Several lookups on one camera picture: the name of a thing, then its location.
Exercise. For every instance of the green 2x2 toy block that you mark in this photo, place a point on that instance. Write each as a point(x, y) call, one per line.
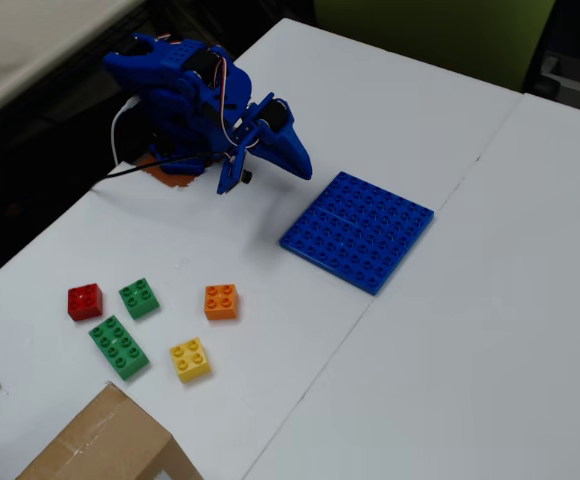
point(140, 298)

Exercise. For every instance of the green chair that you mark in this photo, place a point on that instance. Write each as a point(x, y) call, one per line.
point(435, 35)

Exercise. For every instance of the blue 3D-printed robot arm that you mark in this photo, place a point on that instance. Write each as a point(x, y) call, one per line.
point(170, 95)

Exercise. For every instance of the grey metal furniture frame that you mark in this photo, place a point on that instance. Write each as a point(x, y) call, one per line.
point(577, 80)

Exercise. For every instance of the red 2x2 toy block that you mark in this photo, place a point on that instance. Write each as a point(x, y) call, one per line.
point(85, 302)

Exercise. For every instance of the white desk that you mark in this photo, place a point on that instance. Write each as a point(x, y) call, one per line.
point(35, 45)

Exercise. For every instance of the blue wrist camera mount plate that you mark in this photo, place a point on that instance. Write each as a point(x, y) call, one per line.
point(232, 172)

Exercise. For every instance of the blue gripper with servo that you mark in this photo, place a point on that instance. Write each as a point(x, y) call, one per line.
point(290, 145)

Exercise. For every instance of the blue 8x8 studded baseplate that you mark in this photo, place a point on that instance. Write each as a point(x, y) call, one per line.
point(357, 232)

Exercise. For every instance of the yellow 2x2 toy block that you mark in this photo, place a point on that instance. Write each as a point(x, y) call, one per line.
point(190, 360)

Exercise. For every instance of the green 2x4 toy block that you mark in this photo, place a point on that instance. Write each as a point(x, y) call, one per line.
point(119, 347)

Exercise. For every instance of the orange 2x2 toy block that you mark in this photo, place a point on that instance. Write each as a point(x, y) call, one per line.
point(221, 302)

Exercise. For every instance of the brown cardboard box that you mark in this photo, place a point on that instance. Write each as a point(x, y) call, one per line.
point(110, 440)

